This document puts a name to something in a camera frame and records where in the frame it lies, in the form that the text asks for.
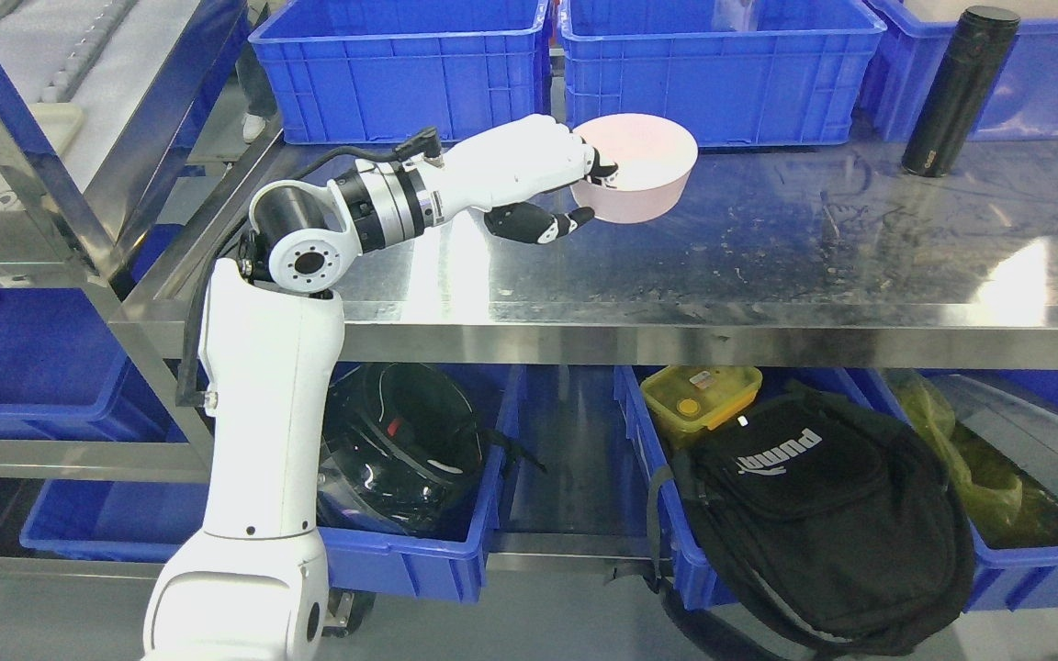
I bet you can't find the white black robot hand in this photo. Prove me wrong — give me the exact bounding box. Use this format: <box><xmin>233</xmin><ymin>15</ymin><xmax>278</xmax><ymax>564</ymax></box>
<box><xmin>411</xmin><ymin>114</ymin><xmax>620</xmax><ymax>244</ymax></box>

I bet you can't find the pink ikea bowl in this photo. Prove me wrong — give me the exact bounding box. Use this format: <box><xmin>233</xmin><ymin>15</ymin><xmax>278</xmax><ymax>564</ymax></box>
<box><xmin>570</xmin><ymin>113</ymin><xmax>700</xmax><ymax>223</ymax></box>

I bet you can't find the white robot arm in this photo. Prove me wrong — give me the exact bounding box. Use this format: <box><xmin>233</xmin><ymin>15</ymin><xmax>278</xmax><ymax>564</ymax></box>
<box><xmin>142</xmin><ymin>180</ymin><xmax>364</xmax><ymax>660</ymax></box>

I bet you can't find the blue crate top middle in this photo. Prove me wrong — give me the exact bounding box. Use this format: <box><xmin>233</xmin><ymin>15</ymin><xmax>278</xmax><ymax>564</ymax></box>
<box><xmin>557</xmin><ymin>1</ymin><xmax>886</xmax><ymax>148</ymax></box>

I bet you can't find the blue crate shelf bottom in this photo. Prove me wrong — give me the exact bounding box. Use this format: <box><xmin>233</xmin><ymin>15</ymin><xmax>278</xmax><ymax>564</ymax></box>
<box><xmin>20</xmin><ymin>480</ymin><xmax>208</xmax><ymax>562</ymax></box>

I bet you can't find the blue crate shelf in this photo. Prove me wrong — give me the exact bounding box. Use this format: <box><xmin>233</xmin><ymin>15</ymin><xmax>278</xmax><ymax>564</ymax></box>
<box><xmin>0</xmin><ymin>225</ymin><xmax>218</xmax><ymax>442</ymax></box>
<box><xmin>20</xmin><ymin>480</ymin><xmax>208</xmax><ymax>562</ymax></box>

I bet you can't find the blue crate shelf left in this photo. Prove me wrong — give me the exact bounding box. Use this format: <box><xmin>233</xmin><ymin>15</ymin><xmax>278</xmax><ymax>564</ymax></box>
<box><xmin>0</xmin><ymin>225</ymin><xmax>218</xmax><ymax>442</ymax></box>

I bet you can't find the steel shelf rack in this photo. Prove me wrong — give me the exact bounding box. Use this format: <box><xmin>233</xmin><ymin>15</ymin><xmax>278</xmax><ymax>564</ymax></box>
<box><xmin>0</xmin><ymin>1</ymin><xmax>248</xmax><ymax>570</ymax></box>

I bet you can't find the blue crate top left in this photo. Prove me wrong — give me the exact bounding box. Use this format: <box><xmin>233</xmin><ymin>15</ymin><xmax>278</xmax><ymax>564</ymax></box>
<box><xmin>249</xmin><ymin>1</ymin><xmax>557</xmax><ymax>145</ymax></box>

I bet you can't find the yellow lunch box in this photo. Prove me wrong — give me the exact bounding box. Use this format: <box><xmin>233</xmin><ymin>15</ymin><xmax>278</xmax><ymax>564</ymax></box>
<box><xmin>641</xmin><ymin>365</ymin><xmax>763</xmax><ymax>449</ymax></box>

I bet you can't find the black motorcycle helmet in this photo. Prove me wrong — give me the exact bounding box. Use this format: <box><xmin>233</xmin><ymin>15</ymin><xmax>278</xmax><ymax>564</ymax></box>
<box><xmin>316</xmin><ymin>363</ymin><xmax>492</xmax><ymax>537</ymax></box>

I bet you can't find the blue crate holding backpack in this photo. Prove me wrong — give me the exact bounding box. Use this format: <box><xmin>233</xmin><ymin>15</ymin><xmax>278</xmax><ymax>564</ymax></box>
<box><xmin>613</xmin><ymin>365</ymin><xmax>870</xmax><ymax>611</ymax></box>

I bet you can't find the black puma backpack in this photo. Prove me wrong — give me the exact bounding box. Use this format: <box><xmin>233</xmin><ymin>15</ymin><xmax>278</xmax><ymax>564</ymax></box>
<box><xmin>644</xmin><ymin>381</ymin><xmax>975</xmax><ymax>660</ymax></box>

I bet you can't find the black thermos bottle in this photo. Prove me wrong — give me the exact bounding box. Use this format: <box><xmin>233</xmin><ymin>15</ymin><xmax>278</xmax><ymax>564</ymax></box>
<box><xmin>900</xmin><ymin>5</ymin><xmax>1021</xmax><ymax>177</ymax></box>

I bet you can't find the blue crate top right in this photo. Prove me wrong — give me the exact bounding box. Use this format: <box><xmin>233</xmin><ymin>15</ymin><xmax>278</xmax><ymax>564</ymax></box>
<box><xmin>858</xmin><ymin>1</ymin><xmax>1058</xmax><ymax>142</ymax></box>

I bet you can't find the yellow green plastic bag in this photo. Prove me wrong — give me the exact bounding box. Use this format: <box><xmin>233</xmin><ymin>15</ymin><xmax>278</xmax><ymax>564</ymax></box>
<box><xmin>879</xmin><ymin>368</ymin><xmax>1058</xmax><ymax>549</ymax></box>

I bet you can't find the blue crate lower right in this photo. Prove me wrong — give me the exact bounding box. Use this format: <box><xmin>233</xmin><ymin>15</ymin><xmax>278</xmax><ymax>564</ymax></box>
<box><xmin>860</xmin><ymin>367</ymin><xmax>1058</xmax><ymax>613</ymax></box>

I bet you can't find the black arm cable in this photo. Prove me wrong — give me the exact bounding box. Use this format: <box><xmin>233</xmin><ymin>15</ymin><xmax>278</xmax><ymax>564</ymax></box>
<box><xmin>174</xmin><ymin>127</ymin><xmax>445</xmax><ymax>409</ymax></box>

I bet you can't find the steel table frame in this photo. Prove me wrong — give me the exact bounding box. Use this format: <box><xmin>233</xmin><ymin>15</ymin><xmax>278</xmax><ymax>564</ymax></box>
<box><xmin>108</xmin><ymin>124</ymin><xmax>1058</xmax><ymax>486</ymax></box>

